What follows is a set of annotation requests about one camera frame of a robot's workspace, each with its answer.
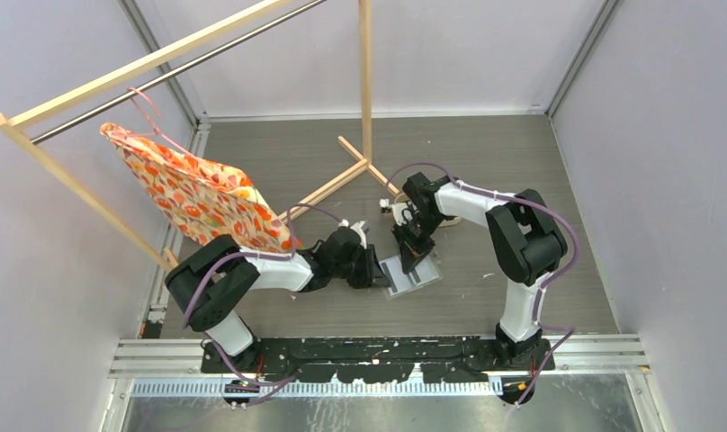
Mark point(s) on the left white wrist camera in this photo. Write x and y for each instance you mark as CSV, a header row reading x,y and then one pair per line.
x,y
361,228

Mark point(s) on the white credit card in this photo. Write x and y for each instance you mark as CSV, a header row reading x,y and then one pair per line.
x,y
426,272

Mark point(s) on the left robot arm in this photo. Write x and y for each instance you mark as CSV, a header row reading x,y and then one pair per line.
x,y
209,284

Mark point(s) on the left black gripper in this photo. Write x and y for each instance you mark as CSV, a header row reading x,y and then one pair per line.
x,y
371,265

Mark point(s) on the oval wooden tray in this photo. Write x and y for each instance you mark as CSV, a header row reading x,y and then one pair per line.
x,y
402,198

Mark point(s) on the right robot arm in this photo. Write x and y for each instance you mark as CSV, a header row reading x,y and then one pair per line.
x,y
526,239

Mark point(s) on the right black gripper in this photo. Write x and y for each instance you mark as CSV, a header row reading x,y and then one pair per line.
x,y
412,250

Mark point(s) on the aluminium frame rail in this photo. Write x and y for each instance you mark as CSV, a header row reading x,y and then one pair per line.
x,y
167,367

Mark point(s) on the pink wire hanger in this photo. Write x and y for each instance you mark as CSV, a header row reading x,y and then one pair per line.
x,y
152,116

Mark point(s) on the metal rack rod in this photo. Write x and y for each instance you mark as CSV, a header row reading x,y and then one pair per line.
x,y
153,60

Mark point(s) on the floral orange cloth bag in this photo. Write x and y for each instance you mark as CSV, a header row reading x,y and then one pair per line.
x,y
202,198

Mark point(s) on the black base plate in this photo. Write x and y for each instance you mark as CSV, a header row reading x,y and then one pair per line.
x,y
467,359

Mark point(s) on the striped credit card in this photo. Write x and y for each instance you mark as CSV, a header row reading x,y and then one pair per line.
x,y
400,282

